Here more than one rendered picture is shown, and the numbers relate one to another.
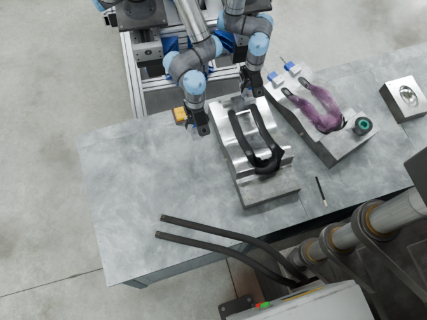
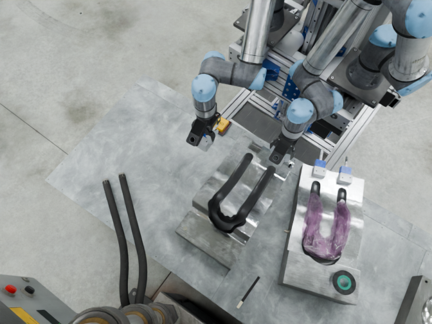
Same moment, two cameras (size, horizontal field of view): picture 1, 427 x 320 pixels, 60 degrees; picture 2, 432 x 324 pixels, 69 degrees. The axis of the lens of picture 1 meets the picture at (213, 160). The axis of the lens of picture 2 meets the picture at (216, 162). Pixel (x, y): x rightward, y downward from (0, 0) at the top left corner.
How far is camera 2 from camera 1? 0.66 m
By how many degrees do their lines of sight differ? 21
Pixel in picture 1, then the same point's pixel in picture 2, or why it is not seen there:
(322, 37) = not seen: outside the picture
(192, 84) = (195, 85)
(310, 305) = not seen: outside the picture
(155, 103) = (246, 116)
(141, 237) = (97, 174)
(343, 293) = not seen: outside the picture
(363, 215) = (85, 315)
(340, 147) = (299, 276)
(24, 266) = (75, 137)
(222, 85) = (307, 148)
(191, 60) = (222, 71)
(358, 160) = (312, 307)
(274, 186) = (212, 243)
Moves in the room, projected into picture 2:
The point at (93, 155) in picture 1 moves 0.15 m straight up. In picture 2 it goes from (137, 95) to (130, 75)
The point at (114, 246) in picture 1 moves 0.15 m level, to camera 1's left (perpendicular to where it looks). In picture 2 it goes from (78, 161) to (65, 137)
